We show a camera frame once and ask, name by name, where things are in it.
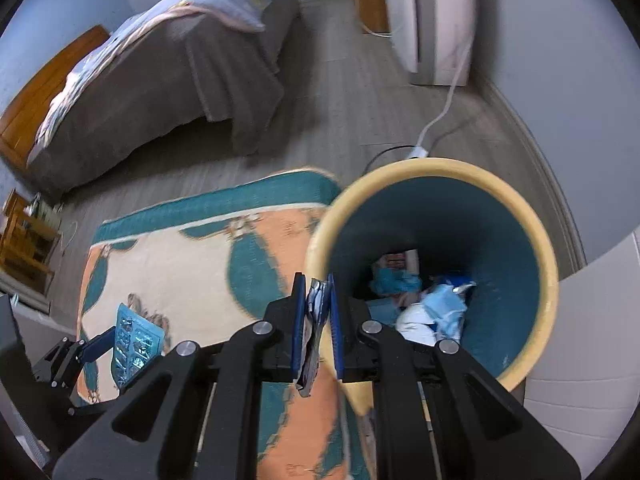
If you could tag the blue floral quilt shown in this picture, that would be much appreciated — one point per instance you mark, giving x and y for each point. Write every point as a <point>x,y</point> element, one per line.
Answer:
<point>165,25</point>

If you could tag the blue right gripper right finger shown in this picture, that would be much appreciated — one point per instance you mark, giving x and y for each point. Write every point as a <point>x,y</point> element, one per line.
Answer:
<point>337,336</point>

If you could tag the white tissue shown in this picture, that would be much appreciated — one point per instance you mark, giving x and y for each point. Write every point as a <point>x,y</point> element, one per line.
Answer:
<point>416,325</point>

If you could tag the wooden headboard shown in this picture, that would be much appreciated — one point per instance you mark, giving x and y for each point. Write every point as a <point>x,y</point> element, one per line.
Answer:
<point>22,118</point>

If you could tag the teal and peach rug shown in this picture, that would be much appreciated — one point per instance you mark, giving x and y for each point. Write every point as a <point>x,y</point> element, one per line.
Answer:
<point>205,266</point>

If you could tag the bed with grey cover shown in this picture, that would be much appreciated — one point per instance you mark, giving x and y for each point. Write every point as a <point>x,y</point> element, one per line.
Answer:
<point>160,75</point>

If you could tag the silver foil wrapper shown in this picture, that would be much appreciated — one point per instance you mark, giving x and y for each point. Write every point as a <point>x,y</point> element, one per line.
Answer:
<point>316,315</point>

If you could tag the white power strip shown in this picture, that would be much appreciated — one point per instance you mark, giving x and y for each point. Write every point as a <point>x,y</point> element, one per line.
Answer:
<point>417,151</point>

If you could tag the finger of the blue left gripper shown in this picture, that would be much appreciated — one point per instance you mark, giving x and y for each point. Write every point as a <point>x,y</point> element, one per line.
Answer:
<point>96,347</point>

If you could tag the white air purifier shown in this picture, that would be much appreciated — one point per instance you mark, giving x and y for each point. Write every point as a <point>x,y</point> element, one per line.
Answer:
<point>432,39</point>

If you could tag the blue pill blister pack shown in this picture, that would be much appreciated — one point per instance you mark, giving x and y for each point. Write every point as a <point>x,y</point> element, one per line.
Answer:
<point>137,341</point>

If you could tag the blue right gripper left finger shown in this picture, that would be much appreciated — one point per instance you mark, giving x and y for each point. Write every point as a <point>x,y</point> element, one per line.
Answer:
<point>298,295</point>

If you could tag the yellow rimmed teal trash bin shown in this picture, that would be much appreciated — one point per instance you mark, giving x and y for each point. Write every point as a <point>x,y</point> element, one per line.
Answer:
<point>461,219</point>

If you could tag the blue face mask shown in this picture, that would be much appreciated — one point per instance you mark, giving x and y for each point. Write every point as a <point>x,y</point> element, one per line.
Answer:
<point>446,302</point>

